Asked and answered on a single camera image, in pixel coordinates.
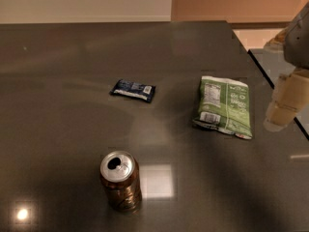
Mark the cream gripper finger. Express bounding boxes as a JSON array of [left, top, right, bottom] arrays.
[[264, 28, 287, 52], [264, 69, 309, 132]]

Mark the orange soda can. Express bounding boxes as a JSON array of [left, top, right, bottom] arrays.
[[99, 151, 142, 212]]

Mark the blue rxbar blueberry wrapper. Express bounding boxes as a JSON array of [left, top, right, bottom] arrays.
[[110, 79, 155, 102]]

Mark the green chip bag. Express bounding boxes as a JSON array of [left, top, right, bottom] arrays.
[[193, 76, 252, 139]]

